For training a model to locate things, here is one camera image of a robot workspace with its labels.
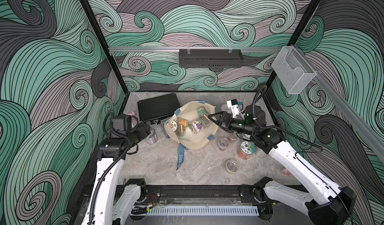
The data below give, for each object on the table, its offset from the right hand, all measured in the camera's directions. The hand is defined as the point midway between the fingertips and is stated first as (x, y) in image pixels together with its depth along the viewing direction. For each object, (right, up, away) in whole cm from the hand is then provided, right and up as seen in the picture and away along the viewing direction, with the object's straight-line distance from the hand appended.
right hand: (210, 121), depth 67 cm
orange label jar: (-14, -5, +27) cm, 31 cm away
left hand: (-31, -4, +5) cm, 32 cm away
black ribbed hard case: (-36, +3, +39) cm, 53 cm away
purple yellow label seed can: (-32, -13, +21) cm, 40 cm away
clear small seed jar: (+13, -26, +11) cm, 31 cm away
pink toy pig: (-50, +1, +37) cm, 62 cm away
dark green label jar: (-1, +3, +33) cm, 34 cm away
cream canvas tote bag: (-3, -14, +21) cm, 25 cm away
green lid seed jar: (+22, -17, +14) cm, 31 cm away
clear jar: (+10, -16, +19) cm, 27 cm away
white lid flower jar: (-19, -6, +23) cm, 31 cm away
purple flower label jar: (-4, -6, +26) cm, 27 cm away
